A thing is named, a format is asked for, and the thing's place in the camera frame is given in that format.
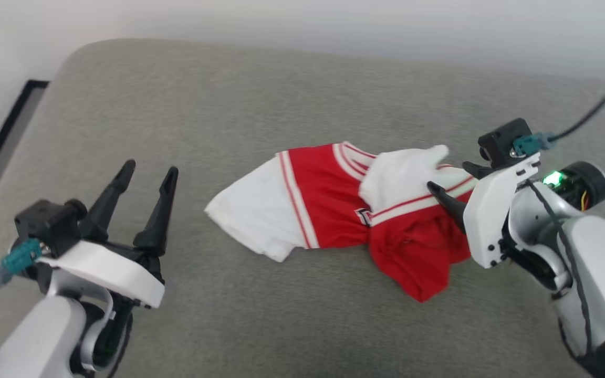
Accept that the black frame strip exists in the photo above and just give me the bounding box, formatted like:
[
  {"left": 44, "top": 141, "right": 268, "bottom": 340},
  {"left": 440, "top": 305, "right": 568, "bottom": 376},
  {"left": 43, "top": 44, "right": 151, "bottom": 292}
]
[{"left": 0, "top": 80, "right": 50, "bottom": 186}]

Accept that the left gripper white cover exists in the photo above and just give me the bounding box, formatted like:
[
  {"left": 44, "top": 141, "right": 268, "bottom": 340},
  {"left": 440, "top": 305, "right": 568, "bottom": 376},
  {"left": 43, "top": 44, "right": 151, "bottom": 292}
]
[{"left": 37, "top": 160, "right": 179, "bottom": 363}]

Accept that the red and white jersey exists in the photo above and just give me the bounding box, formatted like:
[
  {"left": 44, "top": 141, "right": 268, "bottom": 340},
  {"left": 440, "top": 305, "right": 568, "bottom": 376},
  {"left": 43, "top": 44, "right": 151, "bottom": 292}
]
[{"left": 204, "top": 141, "right": 479, "bottom": 303}]

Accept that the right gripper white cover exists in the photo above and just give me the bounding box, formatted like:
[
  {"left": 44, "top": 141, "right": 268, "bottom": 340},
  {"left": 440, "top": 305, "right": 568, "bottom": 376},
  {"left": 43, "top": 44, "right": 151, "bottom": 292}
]
[{"left": 427, "top": 152, "right": 542, "bottom": 269}]

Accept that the left camera cable teal plug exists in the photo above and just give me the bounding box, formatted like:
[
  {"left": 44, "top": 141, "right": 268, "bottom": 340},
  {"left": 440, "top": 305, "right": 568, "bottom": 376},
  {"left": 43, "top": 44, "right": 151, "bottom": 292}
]
[{"left": 0, "top": 238, "right": 44, "bottom": 362}]

